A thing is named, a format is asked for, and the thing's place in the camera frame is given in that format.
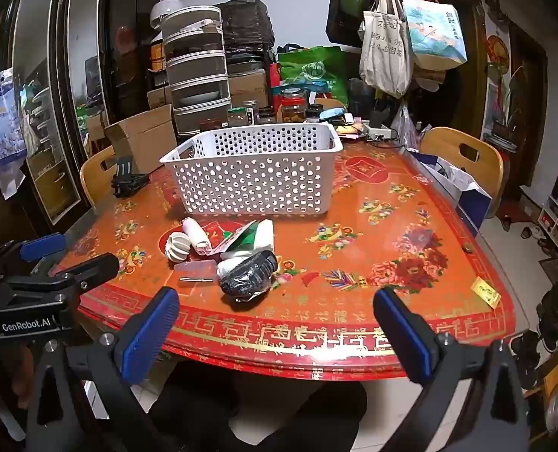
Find red wall hanging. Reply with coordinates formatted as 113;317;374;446
483;33;515;137

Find white and pink roll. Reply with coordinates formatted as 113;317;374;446
181;217;214;257

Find beige canvas tote bag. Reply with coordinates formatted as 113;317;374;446
358;0;412;99

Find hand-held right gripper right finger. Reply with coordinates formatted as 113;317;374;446
374;286;529;452

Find glass jar with red lid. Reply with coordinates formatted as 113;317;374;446
281;89;308;124

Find brown cardboard box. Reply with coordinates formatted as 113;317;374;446
227;68;269;109

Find dark wooden mirror cabinet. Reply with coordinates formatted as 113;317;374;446
0;0;167;227

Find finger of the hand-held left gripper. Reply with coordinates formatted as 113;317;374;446
0;233;67;283
6;253;120;302

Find white and blue paper bag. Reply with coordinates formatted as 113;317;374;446
408;148;492;231

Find white plastic bag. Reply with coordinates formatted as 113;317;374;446
392;99;423;151

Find black plastic bag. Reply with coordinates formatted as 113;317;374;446
215;0;276;52

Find black shoe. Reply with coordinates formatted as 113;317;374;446
535;282;558;340

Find open cardboard box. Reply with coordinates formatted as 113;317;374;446
102;104;178;175

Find clear plastic bag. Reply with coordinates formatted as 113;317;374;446
173;259;220;279

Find blue and white snack bag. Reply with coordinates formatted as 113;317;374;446
0;72;28;199

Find white round appliance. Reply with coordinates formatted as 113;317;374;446
150;0;185;29

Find wooden chair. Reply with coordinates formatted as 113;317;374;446
79;145;119;208
420;126;504;220

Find green shopping bag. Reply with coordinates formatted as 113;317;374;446
278;46;350;107

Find black mesh sponge in wrap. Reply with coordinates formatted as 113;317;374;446
217;250;280;299

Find person's dark trousers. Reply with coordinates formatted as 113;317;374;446
147;362;369;452

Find illustrated tote bag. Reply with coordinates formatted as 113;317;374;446
401;0;468;71

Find white perforated plastic basket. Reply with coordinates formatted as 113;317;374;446
159;122;344;216

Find yellow card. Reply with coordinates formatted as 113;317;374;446
469;279;501;309

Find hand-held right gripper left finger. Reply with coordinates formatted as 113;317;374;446
24;286;180;452

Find green foil packet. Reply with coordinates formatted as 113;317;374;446
213;220;261;262

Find black hanging bag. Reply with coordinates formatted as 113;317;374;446
326;0;369;49

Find white ribbed ball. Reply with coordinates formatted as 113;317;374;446
164;232;188;263

